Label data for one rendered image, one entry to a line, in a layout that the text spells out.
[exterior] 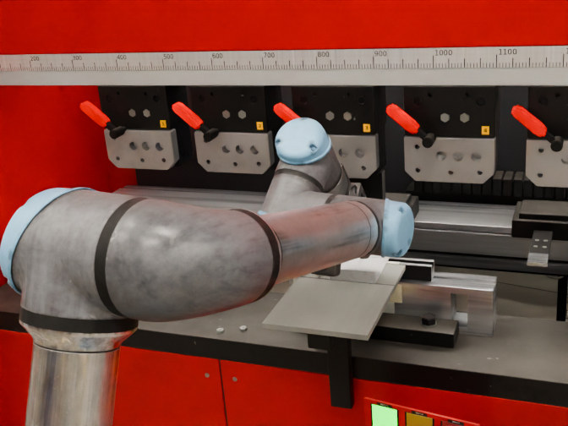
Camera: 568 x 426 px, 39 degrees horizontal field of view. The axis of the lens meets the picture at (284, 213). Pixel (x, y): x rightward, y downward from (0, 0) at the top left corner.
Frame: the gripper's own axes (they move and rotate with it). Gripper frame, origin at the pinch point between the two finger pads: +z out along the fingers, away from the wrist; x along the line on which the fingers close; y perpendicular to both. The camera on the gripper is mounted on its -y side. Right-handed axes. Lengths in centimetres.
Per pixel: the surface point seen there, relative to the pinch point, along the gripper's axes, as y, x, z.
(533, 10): 31, -29, -27
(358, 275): -2.3, -1.3, 2.6
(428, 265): 3.7, -12.0, 9.5
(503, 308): 72, -7, 197
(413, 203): 24.6, -3.8, 24.2
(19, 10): 33, 66, -30
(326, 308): -11.4, 1.2, -3.3
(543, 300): 80, -23, 204
